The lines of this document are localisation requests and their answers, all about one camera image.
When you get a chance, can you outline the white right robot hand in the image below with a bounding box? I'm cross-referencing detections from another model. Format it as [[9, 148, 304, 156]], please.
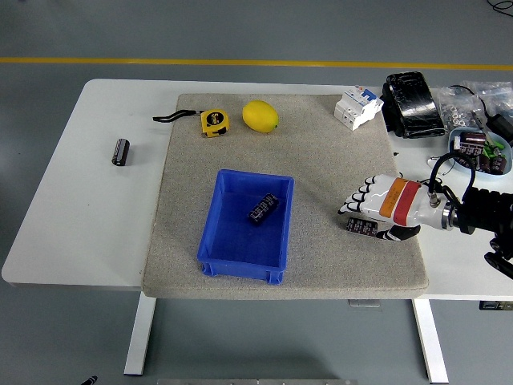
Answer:
[[337, 173, 445, 243]]

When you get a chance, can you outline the blue plastic box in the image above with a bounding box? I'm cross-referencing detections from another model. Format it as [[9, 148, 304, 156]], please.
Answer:
[[195, 168, 296, 285]]

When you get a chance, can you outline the white table leg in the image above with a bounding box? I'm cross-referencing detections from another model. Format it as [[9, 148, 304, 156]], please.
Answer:
[[123, 296, 158, 377], [411, 298, 450, 384]]

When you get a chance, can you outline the light blue bowl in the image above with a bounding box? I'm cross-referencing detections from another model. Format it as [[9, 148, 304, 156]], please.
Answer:
[[447, 127, 513, 177]]

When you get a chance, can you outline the grey-brown mat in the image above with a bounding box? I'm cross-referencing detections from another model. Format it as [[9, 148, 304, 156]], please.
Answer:
[[142, 93, 430, 301]]

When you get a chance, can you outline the black wrapped pouch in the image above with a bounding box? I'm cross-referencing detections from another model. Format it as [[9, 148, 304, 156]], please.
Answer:
[[379, 71, 446, 140]]

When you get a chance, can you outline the white blue circuit breaker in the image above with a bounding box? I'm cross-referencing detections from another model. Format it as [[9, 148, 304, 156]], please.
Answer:
[[333, 84, 385, 132]]

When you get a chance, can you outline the clear bag of washers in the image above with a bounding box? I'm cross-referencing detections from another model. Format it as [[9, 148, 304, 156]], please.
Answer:
[[436, 85, 488, 133]]

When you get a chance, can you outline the black power adapter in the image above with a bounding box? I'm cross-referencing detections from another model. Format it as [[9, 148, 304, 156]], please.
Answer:
[[485, 113, 513, 142]]

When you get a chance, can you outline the clear plastic bag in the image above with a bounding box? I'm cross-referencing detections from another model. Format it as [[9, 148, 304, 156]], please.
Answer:
[[460, 81, 513, 121]]

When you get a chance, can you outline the yellow lemon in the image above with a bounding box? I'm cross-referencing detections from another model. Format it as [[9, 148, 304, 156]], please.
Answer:
[[241, 99, 280, 133]]

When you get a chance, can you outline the yellow tape measure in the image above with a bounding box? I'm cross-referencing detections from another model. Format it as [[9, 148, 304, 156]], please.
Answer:
[[152, 108, 232, 139]]

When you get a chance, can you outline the thin black white wire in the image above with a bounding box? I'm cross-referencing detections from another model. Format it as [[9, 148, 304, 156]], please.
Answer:
[[426, 155, 456, 176]]

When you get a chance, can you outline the thin black cable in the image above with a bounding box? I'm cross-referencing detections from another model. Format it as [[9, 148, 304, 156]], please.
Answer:
[[448, 83, 493, 121]]

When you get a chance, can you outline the black floor cable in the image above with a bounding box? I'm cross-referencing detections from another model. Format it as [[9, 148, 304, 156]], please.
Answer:
[[486, 0, 513, 17]]

